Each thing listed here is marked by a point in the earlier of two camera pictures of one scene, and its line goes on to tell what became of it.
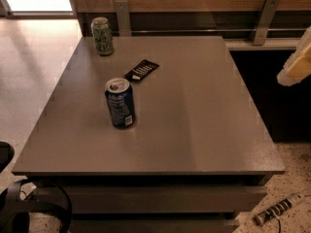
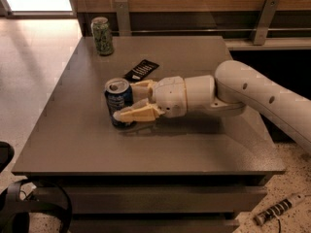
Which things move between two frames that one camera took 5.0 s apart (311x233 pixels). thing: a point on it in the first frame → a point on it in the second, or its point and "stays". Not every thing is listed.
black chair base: (15, 214) stays
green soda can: (101, 29) stays
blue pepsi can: (121, 101) stays
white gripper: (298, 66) → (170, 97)
